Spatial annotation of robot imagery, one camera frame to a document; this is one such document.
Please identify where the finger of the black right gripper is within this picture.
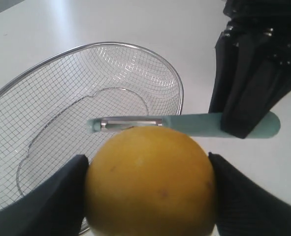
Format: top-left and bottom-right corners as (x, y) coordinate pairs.
(221, 33), (291, 139)

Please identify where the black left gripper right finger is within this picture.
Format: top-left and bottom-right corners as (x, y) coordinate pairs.
(208, 153), (291, 236)

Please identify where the yellow lemon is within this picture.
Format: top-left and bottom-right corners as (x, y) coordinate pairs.
(85, 127), (217, 236)

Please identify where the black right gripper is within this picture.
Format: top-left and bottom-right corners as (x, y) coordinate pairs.
(209, 0), (291, 115)

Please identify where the teal handled peeler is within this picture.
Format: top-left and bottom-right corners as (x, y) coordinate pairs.
(87, 112), (281, 139)

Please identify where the oval wire mesh basket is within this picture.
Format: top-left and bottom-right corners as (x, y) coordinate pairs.
(0, 42), (183, 210)

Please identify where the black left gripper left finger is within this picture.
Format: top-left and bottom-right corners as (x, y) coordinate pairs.
(0, 155), (89, 236)

